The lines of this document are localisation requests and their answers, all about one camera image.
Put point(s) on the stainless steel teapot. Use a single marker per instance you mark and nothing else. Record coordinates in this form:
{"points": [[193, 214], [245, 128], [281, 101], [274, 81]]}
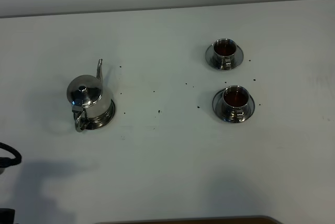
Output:
{"points": [[88, 96]]}

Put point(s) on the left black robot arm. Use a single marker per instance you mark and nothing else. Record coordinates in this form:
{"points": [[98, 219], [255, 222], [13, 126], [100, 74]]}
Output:
{"points": [[7, 216]]}

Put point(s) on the near stainless steel saucer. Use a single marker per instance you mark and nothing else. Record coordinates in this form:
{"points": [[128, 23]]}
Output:
{"points": [[219, 110]]}

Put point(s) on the stainless steel saucer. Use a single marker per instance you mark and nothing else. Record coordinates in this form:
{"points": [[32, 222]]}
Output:
{"points": [[219, 110], [236, 57]]}

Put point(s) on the far stainless steel saucer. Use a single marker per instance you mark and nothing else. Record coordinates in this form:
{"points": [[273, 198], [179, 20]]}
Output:
{"points": [[236, 57]]}

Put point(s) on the near stainless steel teacup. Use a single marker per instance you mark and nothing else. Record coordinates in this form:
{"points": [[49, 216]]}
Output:
{"points": [[235, 101]]}

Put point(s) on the stainless steel teacup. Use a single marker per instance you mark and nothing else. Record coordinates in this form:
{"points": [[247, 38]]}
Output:
{"points": [[235, 101], [224, 54]]}

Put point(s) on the round steel teapot trivet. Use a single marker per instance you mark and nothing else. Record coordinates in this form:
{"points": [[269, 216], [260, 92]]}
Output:
{"points": [[93, 123]]}

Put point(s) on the far stainless steel teacup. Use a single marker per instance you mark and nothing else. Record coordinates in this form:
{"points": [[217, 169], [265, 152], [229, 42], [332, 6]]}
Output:
{"points": [[224, 54]]}

